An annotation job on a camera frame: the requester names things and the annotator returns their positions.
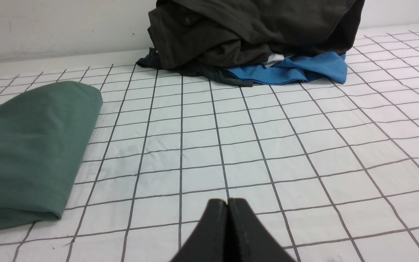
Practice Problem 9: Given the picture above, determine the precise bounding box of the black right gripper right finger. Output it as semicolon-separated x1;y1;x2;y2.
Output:
227;198;294;262

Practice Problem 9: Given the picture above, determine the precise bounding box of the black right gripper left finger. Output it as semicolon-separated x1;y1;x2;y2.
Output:
172;199;228;262

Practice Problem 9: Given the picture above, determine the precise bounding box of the green long-sleeve shirt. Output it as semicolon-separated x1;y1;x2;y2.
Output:
0;81;103;230

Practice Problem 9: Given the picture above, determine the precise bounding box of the white grid-pattern tablecloth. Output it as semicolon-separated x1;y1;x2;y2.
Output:
0;25;419;262

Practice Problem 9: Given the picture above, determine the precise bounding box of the blue garment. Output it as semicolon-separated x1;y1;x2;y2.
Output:
226;52;348;85

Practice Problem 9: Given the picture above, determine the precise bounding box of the white garment under pile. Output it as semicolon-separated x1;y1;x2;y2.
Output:
262;53;294;68

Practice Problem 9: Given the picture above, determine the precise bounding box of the dark grey crumpled garment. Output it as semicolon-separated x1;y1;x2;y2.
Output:
137;0;364;84

